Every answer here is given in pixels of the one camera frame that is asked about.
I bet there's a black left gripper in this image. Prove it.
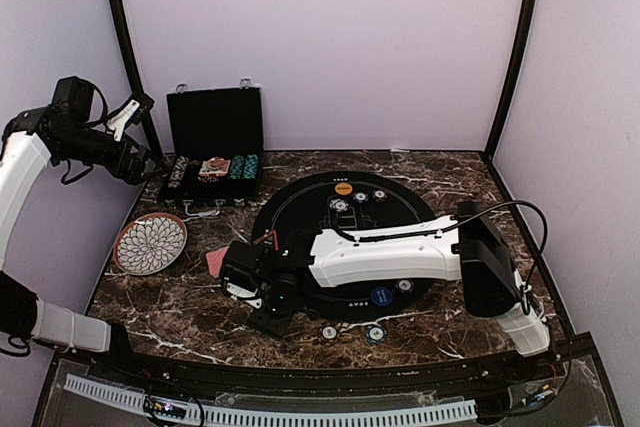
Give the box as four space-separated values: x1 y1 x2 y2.
55 123 168 185

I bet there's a brown white chip stack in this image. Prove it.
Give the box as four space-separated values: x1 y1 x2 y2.
319 325 339 343

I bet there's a red playing card deck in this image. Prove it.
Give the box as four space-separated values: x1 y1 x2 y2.
205 247 228 278

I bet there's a teal blue chip stack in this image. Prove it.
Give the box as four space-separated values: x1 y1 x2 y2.
365 325 388 345

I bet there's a white blue chip top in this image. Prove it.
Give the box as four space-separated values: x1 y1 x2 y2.
329 198 350 212

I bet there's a red chip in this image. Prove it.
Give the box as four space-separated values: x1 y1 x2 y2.
373 190 388 202

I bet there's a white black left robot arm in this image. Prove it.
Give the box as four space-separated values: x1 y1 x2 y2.
1 94 167 383

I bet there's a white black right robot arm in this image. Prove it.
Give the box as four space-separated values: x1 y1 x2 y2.
248 202 551 381

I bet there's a blue tan chip row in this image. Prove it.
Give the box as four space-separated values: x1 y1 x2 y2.
167 156 189 189

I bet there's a black poker chip case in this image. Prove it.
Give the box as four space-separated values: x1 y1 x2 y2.
157 86 264 208

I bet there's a red dice set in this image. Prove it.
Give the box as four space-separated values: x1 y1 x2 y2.
199 175 219 183

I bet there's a boxed card deck in case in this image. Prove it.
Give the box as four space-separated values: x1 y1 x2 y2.
199 157 231 178

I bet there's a red triangular all-in button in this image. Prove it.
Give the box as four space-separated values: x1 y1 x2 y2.
253 230 279 251

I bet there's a teal chip row left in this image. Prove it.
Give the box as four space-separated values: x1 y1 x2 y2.
229 155 245 180

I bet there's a teal chip row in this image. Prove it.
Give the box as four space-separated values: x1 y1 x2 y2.
229 155 245 180
242 154 260 180

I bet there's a floral ceramic plate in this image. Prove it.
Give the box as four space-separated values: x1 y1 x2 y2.
113 212 188 276

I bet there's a blue small blind button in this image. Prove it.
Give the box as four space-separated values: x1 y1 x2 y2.
370 287 394 307

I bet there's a teal chip row right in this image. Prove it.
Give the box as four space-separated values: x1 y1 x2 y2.
242 154 260 180

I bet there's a round black poker mat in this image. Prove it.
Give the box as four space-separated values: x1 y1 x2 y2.
252 171 435 322

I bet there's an orange big blind button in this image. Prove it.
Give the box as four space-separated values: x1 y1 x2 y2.
334 182 353 196

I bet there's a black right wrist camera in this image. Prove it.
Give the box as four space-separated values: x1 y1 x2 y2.
219 241 264 300

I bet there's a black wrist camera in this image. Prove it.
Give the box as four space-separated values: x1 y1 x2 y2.
52 76 96 123
219 241 264 300

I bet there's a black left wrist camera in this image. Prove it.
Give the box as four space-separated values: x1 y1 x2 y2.
52 76 96 123

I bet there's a white cable duct strip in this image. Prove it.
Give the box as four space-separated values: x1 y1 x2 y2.
63 374 478 426

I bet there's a black left frame post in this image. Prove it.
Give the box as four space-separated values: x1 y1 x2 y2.
99 0 166 168

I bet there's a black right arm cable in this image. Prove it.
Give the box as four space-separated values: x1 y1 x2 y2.
332 200 548 316

